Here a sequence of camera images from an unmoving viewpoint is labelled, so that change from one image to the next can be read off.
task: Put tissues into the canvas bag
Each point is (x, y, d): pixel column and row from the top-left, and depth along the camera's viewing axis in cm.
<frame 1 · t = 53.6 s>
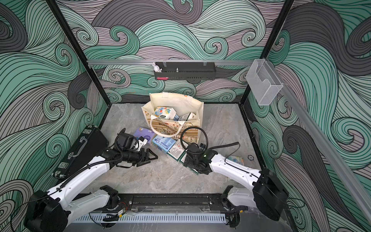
left hand: (154, 158, 75), fingers open
right hand: (189, 166, 81), fingers open
floral canvas tote bag: (186, 124, 80), point 23 cm above the table
colourful splash tissue pack: (164, 112, 86), point 23 cm above the table
purple tissue pack: (148, 134, 96), point 6 cm above the table
light blue tissue pack: (164, 143, 92), point 6 cm above the table
green white tissue pack: (177, 151, 88), point 6 cm above the table
black hard carry case: (88, 144, 75), point 20 cm above the table

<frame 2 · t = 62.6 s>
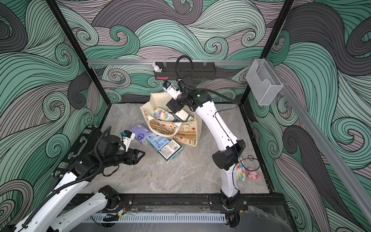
left hand: (140, 151, 70), fingers open
right hand: (172, 99, 76), fingers open
pink plush toy: (252, 174, 81), point 4 cm above the table
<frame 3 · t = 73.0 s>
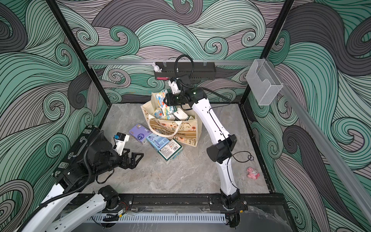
left hand: (136, 151, 67), fingers open
right hand: (164, 101, 78), fingers open
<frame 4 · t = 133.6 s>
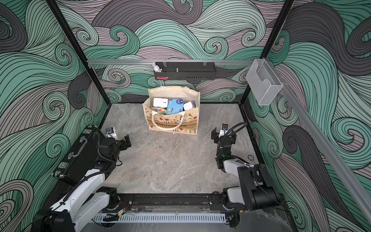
left hand: (119, 135, 83), fingers open
right hand: (223, 129, 87), fingers open
light blue tissue pack: (175, 105, 88), point 25 cm above the table
